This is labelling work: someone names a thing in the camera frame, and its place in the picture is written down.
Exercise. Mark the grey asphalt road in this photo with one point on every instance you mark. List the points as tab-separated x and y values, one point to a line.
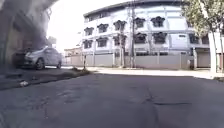
113	100

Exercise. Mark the utility pole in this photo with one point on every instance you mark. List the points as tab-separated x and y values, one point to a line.
133	33

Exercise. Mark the pale concrete pavement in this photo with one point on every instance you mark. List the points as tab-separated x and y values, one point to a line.
150	72

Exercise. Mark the large white multistorey building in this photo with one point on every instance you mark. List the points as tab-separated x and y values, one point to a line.
150	30

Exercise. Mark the silver car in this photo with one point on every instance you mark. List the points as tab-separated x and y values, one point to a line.
42	57

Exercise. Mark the raised kerb strip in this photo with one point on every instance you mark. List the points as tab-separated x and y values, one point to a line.
36	77

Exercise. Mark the grey concrete building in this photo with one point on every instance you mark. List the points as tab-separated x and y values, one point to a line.
20	26

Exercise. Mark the pale-trunked tree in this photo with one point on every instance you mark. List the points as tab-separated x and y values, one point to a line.
211	40

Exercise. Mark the pale perimeter wall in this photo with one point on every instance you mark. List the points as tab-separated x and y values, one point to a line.
133	61

